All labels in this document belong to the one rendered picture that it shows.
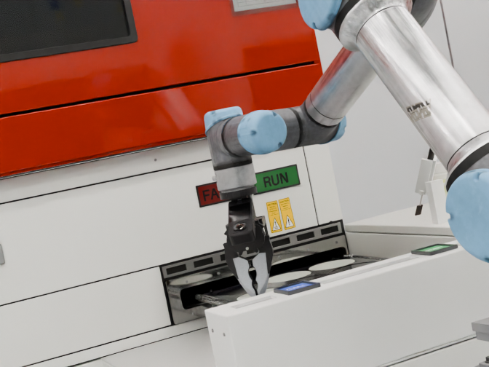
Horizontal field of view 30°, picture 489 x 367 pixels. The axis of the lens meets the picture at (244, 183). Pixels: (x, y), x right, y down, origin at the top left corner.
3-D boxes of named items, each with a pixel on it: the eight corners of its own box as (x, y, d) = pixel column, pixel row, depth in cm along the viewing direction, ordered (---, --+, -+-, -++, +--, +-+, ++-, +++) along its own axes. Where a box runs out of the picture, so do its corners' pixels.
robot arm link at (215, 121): (215, 109, 166) (193, 115, 173) (226, 169, 166) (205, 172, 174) (251, 103, 169) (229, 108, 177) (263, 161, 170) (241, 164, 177)
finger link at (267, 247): (277, 271, 172) (268, 225, 171) (276, 272, 170) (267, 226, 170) (252, 275, 172) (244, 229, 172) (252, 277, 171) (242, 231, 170)
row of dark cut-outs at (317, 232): (163, 278, 194) (161, 266, 194) (340, 232, 211) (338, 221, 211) (164, 278, 193) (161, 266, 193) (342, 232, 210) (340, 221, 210)
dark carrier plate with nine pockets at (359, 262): (202, 296, 192) (201, 294, 192) (343, 258, 205) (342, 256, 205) (270, 314, 160) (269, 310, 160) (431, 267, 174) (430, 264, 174)
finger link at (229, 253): (255, 274, 172) (246, 229, 172) (254, 276, 171) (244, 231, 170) (231, 279, 173) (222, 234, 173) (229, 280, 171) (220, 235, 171)
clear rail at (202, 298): (194, 301, 193) (193, 294, 192) (200, 298, 193) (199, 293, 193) (266, 320, 158) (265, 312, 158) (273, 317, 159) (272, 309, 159)
